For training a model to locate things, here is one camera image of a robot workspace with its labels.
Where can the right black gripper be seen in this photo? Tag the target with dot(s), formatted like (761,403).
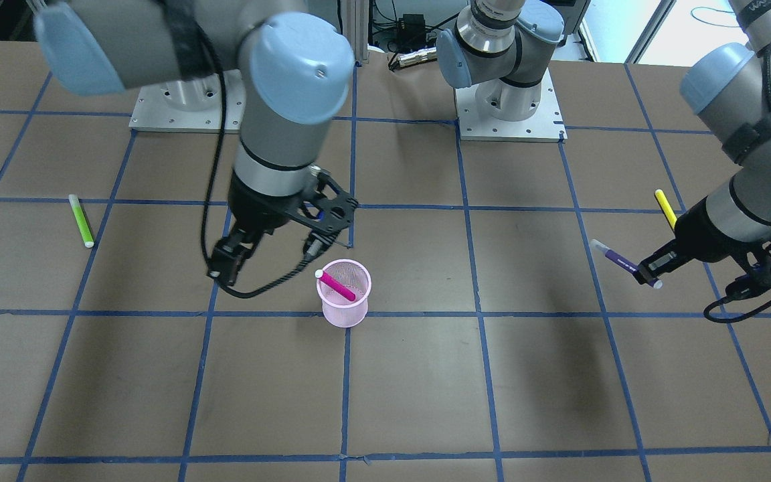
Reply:
(256,209)

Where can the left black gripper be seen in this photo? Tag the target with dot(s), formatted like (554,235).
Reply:
(699,226)

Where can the pink pen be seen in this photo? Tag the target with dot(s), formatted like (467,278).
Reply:
(335,285)

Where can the purple pen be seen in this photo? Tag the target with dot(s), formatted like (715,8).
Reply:
(623,263)

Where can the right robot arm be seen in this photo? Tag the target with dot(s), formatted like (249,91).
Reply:
(295,68)

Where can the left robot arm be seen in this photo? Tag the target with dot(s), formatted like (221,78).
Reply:
(509,44)

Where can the pink mesh cup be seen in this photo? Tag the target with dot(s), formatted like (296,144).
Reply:
(338,311)

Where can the yellow pen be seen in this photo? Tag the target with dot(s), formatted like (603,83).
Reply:
(666,208)

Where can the green pen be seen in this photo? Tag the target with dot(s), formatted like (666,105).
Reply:
(81,221)

